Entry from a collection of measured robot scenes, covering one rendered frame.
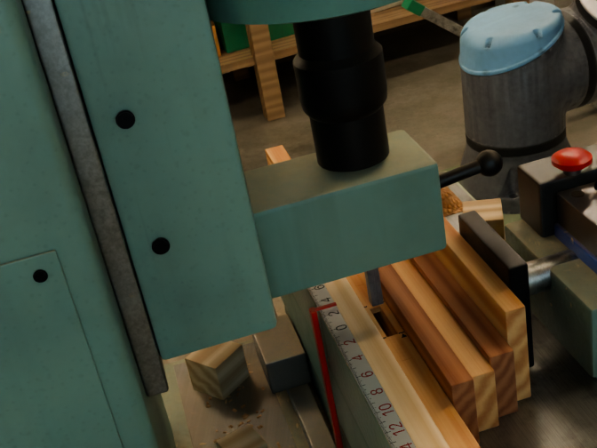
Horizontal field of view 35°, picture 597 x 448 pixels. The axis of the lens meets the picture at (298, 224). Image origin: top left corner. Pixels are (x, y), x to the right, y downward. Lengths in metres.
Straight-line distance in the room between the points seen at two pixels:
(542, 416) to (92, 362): 0.31
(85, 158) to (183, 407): 0.41
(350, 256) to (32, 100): 0.26
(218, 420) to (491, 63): 0.71
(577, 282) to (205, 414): 0.37
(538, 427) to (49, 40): 0.40
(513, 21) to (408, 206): 0.79
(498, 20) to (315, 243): 0.84
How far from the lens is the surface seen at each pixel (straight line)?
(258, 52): 3.52
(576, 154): 0.74
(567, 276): 0.72
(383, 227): 0.65
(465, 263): 0.70
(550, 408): 0.69
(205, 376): 0.90
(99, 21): 0.53
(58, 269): 0.54
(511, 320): 0.66
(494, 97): 1.39
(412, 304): 0.71
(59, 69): 0.53
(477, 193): 1.46
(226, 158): 0.56
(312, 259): 0.65
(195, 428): 0.89
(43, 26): 0.53
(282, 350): 0.86
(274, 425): 0.86
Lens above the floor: 1.35
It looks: 28 degrees down
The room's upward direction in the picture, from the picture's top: 11 degrees counter-clockwise
